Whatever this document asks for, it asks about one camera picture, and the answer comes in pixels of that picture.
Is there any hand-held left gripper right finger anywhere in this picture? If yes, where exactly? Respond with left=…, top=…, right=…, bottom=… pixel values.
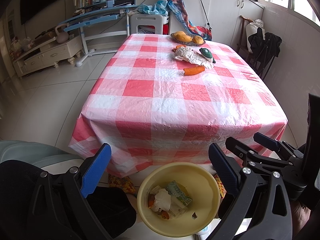
left=207, top=143, right=293, bottom=240

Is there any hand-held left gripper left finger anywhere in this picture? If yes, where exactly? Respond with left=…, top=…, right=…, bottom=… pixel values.
left=32, top=143, right=113, bottom=240

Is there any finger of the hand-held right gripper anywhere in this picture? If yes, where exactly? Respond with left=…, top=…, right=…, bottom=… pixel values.
left=253, top=132, right=303, bottom=159
left=225, top=137, right=260, bottom=167

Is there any yellow plastic bucket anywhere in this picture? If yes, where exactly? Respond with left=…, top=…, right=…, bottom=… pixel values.
left=136, top=162, right=221, bottom=237

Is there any blue green milk carton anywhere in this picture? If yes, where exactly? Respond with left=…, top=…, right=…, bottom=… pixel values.
left=165, top=180, right=193, bottom=205

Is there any clear plastic bottle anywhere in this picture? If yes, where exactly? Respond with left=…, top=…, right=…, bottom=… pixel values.
left=167, top=200, right=188, bottom=218

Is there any large white tissue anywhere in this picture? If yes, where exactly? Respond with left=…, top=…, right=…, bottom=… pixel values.
left=153, top=189, right=173, bottom=212

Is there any orange peel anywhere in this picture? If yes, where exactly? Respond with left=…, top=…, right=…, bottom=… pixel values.
left=148, top=197, right=170, bottom=220

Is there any long orange carrot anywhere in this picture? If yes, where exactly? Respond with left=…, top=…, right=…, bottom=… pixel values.
left=183, top=66, right=205, bottom=77

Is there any clear plastic bag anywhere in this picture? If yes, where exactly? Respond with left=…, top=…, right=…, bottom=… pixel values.
left=172, top=46, right=214, bottom=69

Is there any yellow red knitted slipper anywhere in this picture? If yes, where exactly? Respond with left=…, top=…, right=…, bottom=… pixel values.
left=107, top=174, right=135, bottom=194
left=214, top=175, right=227, bottom=198

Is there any person's black trousers leg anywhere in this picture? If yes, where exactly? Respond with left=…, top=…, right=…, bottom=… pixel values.
left=0, top=160, right=137, bottom=240

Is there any pink white checked tablecloth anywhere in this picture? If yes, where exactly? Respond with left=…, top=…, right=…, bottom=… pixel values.
left=69, top=33, right=287, bottom=179

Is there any black folding chair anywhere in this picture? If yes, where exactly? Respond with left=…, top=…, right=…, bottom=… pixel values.
left=247, top=27, right=282, bottom=80

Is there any wooden chair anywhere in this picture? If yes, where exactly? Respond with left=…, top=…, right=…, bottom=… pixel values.
left=236, top=15, right=253, bottom=55

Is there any white sack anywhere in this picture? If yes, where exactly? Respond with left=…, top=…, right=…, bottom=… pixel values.
left=245, top=19, right=264, bottom=48

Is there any cream television cabinet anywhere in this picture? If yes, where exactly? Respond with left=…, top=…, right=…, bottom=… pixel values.
left=12, top=34, right=83, bottom=78

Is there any woven fruit basket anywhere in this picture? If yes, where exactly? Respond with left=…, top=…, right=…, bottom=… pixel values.
left=170, top=31, right=206, bottom=46

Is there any white cabinet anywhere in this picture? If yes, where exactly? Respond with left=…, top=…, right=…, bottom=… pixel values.
left=166, top=0, right=265, bottom=50

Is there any pink kettlebell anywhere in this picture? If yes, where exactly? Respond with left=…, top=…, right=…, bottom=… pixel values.
left=55, top=25, right=69, bottom=44

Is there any window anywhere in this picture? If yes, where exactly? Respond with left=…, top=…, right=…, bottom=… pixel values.
left=250, top=0, right=320, bottom=30

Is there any colourful printed bag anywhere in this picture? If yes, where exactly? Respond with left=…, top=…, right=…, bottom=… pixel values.
left=167, top=0, right=212, bottom=41

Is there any blue white study desk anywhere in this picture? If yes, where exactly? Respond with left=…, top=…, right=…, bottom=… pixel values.
left=57, top=0, right=138, bottom=67

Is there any white plastic stool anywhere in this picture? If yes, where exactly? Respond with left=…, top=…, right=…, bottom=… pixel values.
left=129, top=14, right=170, bottom=35

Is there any blue plastic bag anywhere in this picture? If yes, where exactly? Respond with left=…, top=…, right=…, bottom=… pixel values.
left=136, top=0, right=169, bottom=17

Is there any black hanging cord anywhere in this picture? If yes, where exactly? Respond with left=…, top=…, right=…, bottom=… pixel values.
left=180, top=0, right=212, bottom=30

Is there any black wall television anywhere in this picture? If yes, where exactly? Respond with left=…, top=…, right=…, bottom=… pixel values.
left=19, top=0, right=67, bottom=25

